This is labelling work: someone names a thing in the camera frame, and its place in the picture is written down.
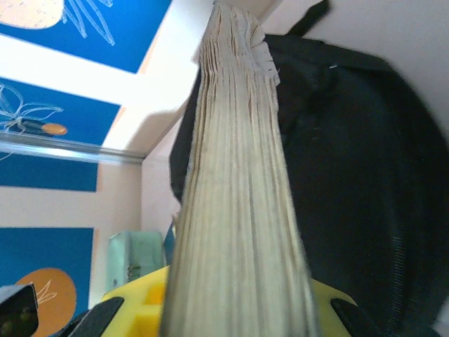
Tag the Little Prince book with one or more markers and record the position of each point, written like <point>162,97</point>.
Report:
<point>238,210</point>

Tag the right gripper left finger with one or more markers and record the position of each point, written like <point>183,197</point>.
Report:
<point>133,309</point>

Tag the aluminium frame post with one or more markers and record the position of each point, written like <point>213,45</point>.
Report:
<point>70,149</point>

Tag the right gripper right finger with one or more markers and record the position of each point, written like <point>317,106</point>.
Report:
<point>340,316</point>

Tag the black backpack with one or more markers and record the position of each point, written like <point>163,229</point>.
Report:
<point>350,175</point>

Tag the mint green zip pouch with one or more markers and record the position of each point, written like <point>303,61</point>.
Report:
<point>140,252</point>

